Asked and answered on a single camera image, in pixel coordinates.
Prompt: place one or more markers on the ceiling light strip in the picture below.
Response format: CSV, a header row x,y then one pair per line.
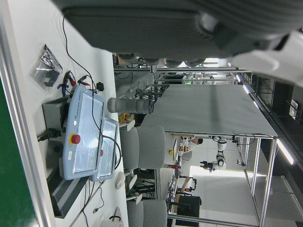
x,y
245,88
285,152
256,104

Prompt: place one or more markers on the gray cylindrical flask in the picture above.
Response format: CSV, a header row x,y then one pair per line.
x,y
127,105

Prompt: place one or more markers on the red alligator clip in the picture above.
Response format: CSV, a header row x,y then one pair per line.
x,y
84,81
71,79

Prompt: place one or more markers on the yellow emergency button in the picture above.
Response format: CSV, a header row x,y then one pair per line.
x,y
171,152

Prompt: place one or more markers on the dark gray metal box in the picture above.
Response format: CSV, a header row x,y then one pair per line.
x,y
54,113

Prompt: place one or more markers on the small black plug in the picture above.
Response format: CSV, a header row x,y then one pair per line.
x,y
100,86

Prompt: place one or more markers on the tan bread-shaped toys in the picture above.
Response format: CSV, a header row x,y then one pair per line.
x,y
124,117

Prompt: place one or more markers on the person holding black device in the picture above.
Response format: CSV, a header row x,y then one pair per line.
x,y
182,189

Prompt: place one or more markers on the white computer mouse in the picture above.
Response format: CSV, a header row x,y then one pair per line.
x,y
119,180

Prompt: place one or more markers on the aluminium frame cell with canopy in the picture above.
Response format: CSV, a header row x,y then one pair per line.
x,y
213,108

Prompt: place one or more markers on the white robot with black joints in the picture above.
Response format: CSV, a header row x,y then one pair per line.
x,y
221,151

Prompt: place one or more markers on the black background monitor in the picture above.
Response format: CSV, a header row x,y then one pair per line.
x,y
189,205

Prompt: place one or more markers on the light blue teach pendant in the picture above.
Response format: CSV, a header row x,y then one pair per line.
x,y
109,151
82,132

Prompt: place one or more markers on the person in white shirt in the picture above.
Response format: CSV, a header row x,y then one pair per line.
x,y
189,145

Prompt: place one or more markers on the green conveyor belt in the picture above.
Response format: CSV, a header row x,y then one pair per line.
x,y
14,165

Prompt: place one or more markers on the gray office chair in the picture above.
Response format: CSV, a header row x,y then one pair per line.
x,y
151,146
154,212

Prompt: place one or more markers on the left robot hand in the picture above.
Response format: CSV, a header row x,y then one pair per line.
x,y
142,28

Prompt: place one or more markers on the clear bag with black parts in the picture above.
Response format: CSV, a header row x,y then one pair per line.
x,y
45,68

